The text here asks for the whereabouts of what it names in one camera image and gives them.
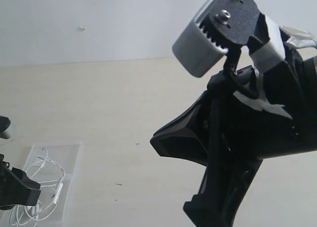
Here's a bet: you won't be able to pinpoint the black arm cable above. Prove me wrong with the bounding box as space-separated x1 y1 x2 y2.
222 48 261 100

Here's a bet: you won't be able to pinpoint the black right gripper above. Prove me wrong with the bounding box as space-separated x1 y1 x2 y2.
207 49 317 170

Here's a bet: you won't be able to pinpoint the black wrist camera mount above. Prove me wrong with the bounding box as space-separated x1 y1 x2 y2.
0 115 16 140

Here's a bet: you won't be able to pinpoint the clear plastic storage box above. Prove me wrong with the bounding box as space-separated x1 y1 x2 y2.
0 141 83 227

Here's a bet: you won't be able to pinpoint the white wired earphones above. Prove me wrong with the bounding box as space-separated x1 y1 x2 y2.
9 147 66 227

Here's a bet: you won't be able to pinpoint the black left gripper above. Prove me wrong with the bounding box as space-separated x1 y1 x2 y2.
0 154 41 210

